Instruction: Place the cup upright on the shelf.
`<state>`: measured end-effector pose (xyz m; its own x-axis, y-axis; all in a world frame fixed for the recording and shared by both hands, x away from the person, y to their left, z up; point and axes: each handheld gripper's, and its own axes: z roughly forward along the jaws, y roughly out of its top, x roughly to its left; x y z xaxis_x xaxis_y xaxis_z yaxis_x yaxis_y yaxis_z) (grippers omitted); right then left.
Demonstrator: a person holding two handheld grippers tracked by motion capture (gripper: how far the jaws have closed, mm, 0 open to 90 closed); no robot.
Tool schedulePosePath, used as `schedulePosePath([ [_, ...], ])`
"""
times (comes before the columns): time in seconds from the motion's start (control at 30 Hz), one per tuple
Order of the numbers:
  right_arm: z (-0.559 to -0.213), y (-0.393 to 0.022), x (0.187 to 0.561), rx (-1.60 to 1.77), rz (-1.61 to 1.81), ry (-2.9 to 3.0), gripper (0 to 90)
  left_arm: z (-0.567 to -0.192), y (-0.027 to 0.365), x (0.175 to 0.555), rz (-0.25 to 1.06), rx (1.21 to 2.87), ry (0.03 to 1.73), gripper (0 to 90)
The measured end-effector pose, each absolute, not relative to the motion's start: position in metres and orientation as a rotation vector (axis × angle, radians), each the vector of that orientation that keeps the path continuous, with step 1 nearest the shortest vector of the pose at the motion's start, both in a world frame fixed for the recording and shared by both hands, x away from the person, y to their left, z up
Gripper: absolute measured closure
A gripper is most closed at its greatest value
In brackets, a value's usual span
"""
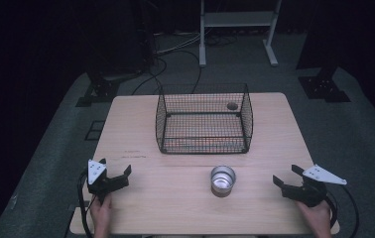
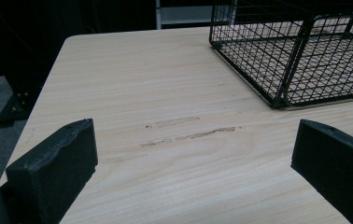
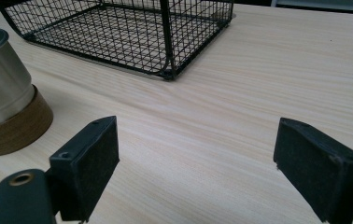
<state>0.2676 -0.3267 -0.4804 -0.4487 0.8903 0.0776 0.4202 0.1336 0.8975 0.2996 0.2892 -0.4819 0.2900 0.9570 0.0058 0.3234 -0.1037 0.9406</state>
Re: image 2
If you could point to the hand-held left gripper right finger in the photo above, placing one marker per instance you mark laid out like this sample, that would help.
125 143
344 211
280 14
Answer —
336 161

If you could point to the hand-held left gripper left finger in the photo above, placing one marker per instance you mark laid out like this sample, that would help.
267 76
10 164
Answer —
51 174

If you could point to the black metal stand foot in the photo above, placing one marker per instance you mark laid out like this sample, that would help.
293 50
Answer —
11 110

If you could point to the white metal frame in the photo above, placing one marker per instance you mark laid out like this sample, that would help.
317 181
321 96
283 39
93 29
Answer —
187 14

